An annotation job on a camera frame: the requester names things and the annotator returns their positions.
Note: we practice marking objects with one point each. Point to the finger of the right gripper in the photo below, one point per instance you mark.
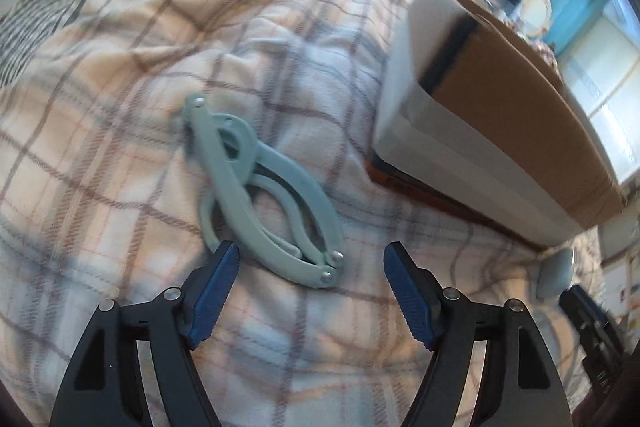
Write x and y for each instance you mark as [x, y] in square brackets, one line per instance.
[599, 336]

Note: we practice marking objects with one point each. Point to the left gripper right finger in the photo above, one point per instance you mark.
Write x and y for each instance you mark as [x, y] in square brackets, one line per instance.
[520, 385]

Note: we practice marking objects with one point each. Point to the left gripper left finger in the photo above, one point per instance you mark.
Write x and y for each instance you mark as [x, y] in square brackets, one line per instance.
[102, 385]

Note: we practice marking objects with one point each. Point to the pale blue plastic case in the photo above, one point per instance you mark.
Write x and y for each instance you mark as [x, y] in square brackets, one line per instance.
[555, 274]

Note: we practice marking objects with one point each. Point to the light green folding hanger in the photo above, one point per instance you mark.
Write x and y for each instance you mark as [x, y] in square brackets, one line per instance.
[239, 165]

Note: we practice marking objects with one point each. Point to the open cardboard box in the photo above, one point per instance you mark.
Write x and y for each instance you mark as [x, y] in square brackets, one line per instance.
[474, 122]

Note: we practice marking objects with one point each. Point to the white sliding wardrobe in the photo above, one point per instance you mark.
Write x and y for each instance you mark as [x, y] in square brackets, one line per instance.
[601, 69]

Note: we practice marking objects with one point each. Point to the oval white vanity mirror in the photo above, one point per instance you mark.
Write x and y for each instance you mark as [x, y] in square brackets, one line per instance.
[533, 18]

